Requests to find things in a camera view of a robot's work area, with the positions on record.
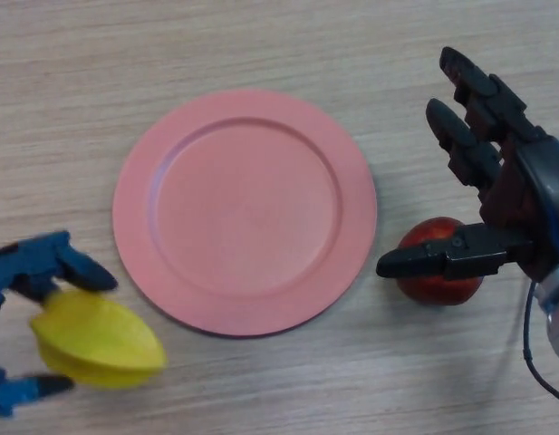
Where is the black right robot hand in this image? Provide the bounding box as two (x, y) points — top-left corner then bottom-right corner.
(376, 46), (559, 282)

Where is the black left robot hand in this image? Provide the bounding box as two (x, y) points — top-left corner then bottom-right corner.
(0, 230), (120, 419)

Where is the yellow starfruit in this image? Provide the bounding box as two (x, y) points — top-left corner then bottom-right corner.
(29, 289), (168, 391)

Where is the pink round plate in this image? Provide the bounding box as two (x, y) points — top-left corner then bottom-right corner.
(111, 89), (379, 337)

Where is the red apple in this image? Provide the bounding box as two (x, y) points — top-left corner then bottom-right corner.
(396, 217), (484, 306)

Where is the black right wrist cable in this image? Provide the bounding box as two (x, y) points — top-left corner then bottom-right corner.
(522, 280), (559, 407)

